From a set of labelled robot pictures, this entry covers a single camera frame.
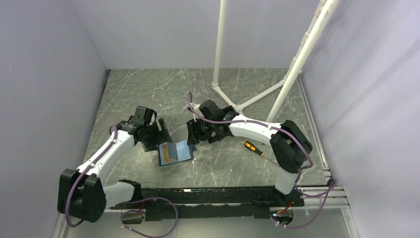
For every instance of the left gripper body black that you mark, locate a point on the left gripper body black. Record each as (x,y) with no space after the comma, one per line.
(151,139)

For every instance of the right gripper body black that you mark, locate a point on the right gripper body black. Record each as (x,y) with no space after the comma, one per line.
(208,129)

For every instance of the blue card holder wallet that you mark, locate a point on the blue card holder wallet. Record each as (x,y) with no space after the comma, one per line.
(185,152)

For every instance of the orange credit card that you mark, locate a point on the orange credit card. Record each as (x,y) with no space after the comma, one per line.
(169,153)

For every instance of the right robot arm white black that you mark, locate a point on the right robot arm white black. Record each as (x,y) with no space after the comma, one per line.
(288,143)

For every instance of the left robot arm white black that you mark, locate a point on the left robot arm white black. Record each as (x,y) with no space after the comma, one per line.
(98,170)

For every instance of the black card storage box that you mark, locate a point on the black card storage box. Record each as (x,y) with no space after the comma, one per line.
(230,110)

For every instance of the orange black screwdriver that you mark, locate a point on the orange black screwdriver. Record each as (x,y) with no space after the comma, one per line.
(250,146)

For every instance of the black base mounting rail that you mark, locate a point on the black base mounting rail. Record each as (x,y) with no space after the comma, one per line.
(212,202)

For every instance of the white pvc pipe frame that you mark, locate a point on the white pvc pipe frame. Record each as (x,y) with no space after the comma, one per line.
(268,34)

